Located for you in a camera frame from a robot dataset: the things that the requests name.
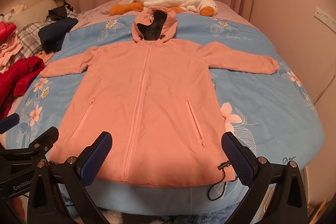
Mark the navy folded garment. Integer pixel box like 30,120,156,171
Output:
38,18,79,53

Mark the light pink clothes pile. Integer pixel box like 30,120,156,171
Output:
0,33,22,73

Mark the white goose plush toy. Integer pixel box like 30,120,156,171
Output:
109,0,218,16

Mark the red puffer jacket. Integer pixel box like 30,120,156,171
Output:
0,22,17,41

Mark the red knit garment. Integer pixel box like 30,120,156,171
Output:
0,56,45,119

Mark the plaid grey shirt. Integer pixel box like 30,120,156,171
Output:
16,22,49,59

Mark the pink bed sheet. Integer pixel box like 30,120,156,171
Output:
71,0,254,31

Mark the white wall power strip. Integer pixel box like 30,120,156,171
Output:
314,7,336,32

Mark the pink hooded jacket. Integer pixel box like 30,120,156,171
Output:
41,6,279,188

